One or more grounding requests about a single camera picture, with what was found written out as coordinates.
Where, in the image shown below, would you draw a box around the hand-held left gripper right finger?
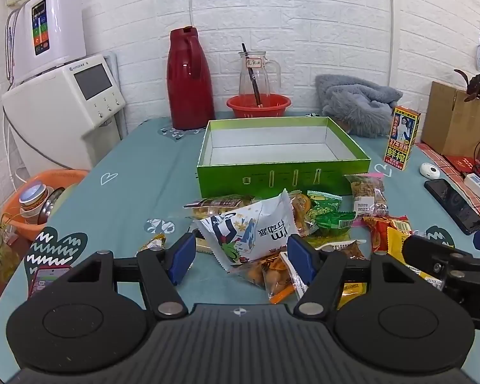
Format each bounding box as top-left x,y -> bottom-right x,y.
287,234 -> 419,321

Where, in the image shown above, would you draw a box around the white dispenser with screen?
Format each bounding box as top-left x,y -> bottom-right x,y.
2,54 -> 126,177

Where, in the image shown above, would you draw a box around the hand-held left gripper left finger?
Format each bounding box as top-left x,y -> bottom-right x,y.
62,232 -> 196,321

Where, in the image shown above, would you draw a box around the steel bowl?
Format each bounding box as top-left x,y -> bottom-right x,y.
36,187 -> 65,225

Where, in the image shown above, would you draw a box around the grey fluffy garment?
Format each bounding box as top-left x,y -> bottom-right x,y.
315,74 -> 404,139

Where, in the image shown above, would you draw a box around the brown fried snack packet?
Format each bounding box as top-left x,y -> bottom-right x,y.
304,238 -> 368,260

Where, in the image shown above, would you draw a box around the stacked paper cups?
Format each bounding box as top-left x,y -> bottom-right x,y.
19,181 -> 49,225

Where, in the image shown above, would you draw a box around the red thermos jug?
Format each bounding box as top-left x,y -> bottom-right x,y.
167,26 -> 215,131

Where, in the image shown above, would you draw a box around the green cardboard box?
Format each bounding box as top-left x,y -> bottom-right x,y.
196,116 -> 372,199

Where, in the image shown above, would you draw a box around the red yellow snack packet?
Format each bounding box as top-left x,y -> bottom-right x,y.
362,215 -> 413,253

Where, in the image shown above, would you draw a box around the smartphone with pink case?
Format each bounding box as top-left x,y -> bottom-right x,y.
28,265 -> 72,299

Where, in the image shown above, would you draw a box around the white printed snack bag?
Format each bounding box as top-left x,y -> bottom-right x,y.
194,188 -> 301,275

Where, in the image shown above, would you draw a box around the black smartphone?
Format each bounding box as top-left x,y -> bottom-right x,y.
424,178 -> 480,235

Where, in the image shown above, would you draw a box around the glass pitcher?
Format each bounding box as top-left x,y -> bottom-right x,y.
238,51 -> 281,107

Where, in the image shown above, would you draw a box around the white water ionizer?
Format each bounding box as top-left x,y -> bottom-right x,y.
14,0 -> 86,83

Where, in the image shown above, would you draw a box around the red booklet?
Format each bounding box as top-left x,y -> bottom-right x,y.
444,155 -> 479,177

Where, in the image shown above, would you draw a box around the black stirring stick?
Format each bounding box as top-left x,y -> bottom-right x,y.
241,43 -> 263,108

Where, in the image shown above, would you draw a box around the green pea snack packet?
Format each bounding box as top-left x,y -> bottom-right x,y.
306,191 -> 355,237

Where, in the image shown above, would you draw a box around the clear packet orange puffs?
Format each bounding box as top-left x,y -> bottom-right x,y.
230,253 -> 307,304

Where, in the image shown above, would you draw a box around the pink-edged cracker packet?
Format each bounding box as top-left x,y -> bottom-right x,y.
344,173 -> 389,220

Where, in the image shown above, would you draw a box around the red plastic basket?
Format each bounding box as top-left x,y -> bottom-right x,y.
226,95 -> 292,118

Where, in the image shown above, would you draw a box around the orange plastic basin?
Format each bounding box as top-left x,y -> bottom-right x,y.
2,169 -> 89,241

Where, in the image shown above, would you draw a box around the brown cardboard box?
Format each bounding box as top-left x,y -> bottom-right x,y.
421,81 -> 480,157

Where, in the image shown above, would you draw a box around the small candy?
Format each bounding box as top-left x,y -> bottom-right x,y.
135,233 -> 167,257

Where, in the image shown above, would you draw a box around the dark red plant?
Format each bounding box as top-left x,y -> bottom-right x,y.
454,61 -> 480,116

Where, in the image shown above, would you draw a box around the orange snack packet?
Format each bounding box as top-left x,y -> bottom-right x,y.
289,191 -> 320,237

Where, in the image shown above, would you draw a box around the printed juice carton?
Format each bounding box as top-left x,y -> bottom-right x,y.
385,107 -> 421,172

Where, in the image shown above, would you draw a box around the grey appliance hose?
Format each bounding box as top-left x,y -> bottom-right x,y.
6,8 -> 21,86

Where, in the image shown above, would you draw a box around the clear nut packet dark label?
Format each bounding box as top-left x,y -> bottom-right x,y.
183,194 -> 257,220

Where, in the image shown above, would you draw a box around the plaid cloth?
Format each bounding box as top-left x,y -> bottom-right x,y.
416,142 -> 480,219

